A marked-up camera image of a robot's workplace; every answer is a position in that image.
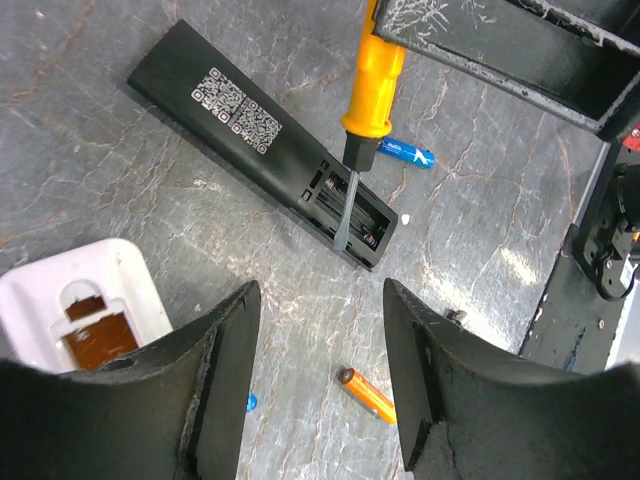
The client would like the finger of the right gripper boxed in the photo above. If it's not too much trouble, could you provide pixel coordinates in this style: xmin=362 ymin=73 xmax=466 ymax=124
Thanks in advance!
xmin=373 ymin=0 xmax=639 ymax=133

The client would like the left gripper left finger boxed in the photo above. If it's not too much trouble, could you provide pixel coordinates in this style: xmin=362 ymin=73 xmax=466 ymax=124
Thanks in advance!
xmin=1 ymin=281 xmax=261 ymax=479

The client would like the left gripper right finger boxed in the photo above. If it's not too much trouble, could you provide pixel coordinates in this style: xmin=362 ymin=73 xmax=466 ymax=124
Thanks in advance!
xmin=383 ymin=279 xmax=639 ymax=479

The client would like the blue battery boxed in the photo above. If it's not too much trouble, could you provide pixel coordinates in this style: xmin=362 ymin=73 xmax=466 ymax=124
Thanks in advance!
xmin=377 ymin=136 xmax=435 ymax=169
xmin=246 ymin=392 xmax=258 ymax=413

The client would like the orange battery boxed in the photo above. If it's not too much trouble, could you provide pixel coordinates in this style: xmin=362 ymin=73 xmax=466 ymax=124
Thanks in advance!
xmin=338 ymin=367 xmax=397 ymax=425

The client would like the wide white remote control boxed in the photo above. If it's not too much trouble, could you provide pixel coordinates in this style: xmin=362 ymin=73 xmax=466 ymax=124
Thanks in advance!
xmin=1 ymin=238 xmax=173 ymax=373

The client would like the orange handled screwdriver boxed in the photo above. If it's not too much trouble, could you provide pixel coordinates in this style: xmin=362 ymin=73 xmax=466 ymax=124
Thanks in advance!
xmin=333 ymin=0 xmax=406 ymax=252

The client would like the black remote control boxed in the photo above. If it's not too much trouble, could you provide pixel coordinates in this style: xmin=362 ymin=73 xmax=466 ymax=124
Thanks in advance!
xmin=126 ymin=18 xmax=400 ymax=272

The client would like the dark battery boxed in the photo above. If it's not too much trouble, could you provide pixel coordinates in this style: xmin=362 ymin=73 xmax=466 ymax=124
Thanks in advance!
xmin=446 ymin=310 xmax=467 ymax=325

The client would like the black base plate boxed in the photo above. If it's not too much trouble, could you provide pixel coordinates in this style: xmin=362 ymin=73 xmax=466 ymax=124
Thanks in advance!
xmin=518 ymin=139 xmax=640 ymax=376

